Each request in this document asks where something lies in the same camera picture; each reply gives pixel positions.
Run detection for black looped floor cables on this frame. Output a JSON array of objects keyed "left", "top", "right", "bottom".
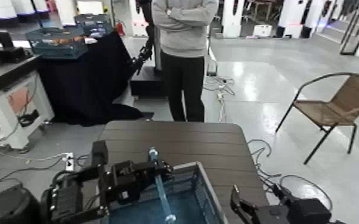
[{"left": 247, "top": 138, "right": 335, "bottom": 211}]

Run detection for white power strip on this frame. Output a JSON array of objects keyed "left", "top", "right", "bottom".
[{"left": 62, "top": 151, "right": 75, "bottom": 172}]

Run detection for white tangled floor cables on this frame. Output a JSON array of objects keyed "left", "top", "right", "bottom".
[{"left": 202, "top": 75, "right": 236, "bottom": 123}]

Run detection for wicker chair with black frame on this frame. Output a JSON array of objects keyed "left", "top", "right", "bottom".
[{"left": 274, "top": 72, "right": 359, "bottom": 166}]

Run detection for large blue crate with goods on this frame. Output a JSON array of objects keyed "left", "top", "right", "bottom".
[{"left": 26, "top": 26, "right": 89, "bottom": 60}]

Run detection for black devices on cabinet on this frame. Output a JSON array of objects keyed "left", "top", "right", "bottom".
[{"left": 0, "top": 29, "right": 32, "bottom": 67}]

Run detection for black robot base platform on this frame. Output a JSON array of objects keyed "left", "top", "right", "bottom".
[{"left": 129, "top": 65, "right": 165, "bottom": 98}]

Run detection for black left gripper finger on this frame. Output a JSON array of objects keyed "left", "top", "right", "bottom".
[
  {"left": 158, "top": 160, "right": 175, "bottom": 181},
  {"left": 144, "top": 160, "right": 157, "bottom": 184}
]

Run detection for black floor cable with adapter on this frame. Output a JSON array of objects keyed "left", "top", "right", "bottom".
[{"left": 0, "top": 155, "right": 65, "bottom": 198}]

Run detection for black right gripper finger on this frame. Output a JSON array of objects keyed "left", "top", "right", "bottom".
[
  {"left": 230, "top": 184, "right": 259, "bottom": 224},
  {"left": 273, "top": 184, "right": 293, "bottom": 207}
]

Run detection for person in grey sweater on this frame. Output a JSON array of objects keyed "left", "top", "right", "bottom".
[{"left": 151, "top": 0, "right": 219, "bottom": 123}]

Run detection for black metal rack frame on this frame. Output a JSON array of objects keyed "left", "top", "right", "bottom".
[{"left": 339, "top": 0, "right": 359, "bottom": 57}]

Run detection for white box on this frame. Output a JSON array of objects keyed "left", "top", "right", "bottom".
[{"left": 252, "top": 24, "right": 274, "bottom": 38}]

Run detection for white pillar with red stripe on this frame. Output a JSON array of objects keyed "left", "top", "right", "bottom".
[{"left": 275, "top": 0, "right": 310, "bottom": 39}]

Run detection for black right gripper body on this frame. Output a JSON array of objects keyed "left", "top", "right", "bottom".
[{"left": 254, "top": 204, "right": 293, "bottom": 224}]

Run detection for white cabinet with dark top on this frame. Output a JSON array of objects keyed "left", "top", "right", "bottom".
[{"left": 0, "top": 55, "right": 55, "bottom": 151}]

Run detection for white pillar with black slot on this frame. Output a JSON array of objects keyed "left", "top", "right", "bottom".
[{"left": 222, "top": 0, "right": 246, "bottom": 39}]

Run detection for red fire extinguisher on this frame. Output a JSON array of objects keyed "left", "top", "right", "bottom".
[{"left": 116, "top": 20, "right": 126, "bottom": 38}]

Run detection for grey power adapter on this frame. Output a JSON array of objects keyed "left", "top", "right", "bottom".
[{"left": 206, "top": 60, "right": 218, "bottom": 77}]

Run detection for blue plastic crate with handle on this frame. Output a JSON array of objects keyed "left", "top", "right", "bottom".
[{"left": 101, "top": 147, "right": 230, "bottom": 224}]

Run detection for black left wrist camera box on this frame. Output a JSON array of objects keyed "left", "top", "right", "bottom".
[{"left": 91, "top": 139, "right": 109, "bottom": 167}]

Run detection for black cloth covered table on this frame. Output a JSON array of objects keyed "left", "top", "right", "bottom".
[{"left": 36, "top": 30, "right": 154, "bottom": 127}]

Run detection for brown wooden table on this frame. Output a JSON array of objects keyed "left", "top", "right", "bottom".
[{"left": 247, "top": 0, "right": 281, "bottom": 22}]

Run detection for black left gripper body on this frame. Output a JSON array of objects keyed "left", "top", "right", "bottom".
[{"left": 98, "top": 160, "right": 160, "bottom": 206}]

